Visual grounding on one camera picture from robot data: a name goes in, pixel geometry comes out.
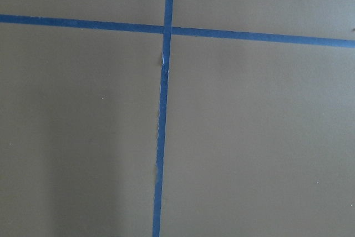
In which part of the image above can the brown paper table cover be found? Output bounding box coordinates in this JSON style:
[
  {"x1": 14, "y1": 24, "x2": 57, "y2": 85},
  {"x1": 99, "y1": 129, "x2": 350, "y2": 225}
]
[{"x1": 1, "y1": 0, "x2": 354, "y2": 236}]

